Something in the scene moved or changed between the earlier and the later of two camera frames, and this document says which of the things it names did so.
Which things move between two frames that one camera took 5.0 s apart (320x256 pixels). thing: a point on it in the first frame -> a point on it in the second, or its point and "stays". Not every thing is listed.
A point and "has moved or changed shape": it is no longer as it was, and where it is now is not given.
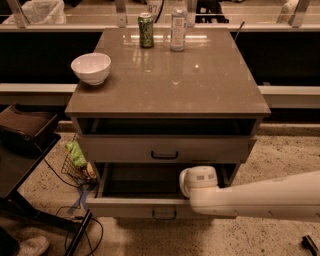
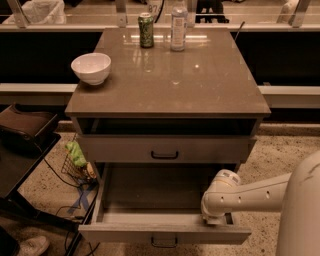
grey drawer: (169, 149) stays
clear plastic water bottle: (178, 25) stays
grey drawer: (147, 190) has moved or changed shape
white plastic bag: (42, 12) stays
